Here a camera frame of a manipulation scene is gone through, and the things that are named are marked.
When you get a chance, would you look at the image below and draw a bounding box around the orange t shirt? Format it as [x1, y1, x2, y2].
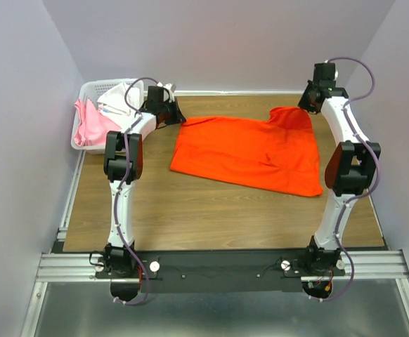
[170, 107, 323, 197]

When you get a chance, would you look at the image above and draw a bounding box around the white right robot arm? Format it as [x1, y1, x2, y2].
[298, 60, 382, 275]

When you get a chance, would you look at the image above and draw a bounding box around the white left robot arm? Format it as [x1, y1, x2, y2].
[101, 83, 186, 278]

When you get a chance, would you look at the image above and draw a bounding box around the white t shirt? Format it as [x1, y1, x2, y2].
[98, 82, 141, 130]

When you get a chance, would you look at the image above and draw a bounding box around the white plastic laundry basket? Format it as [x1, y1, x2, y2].
[71, 79, 144, 154]

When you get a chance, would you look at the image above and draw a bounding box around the pink t shirt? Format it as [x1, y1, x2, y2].
[74, 99, 121, 147]

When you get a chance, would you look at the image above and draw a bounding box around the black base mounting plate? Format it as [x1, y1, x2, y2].
[91, 249, 346, 300]

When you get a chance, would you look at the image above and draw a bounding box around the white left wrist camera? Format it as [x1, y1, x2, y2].
[157, 82, 176, 103]

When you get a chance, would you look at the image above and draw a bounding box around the aluminium frame rail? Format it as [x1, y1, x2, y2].
[21, 249, 409, 336]

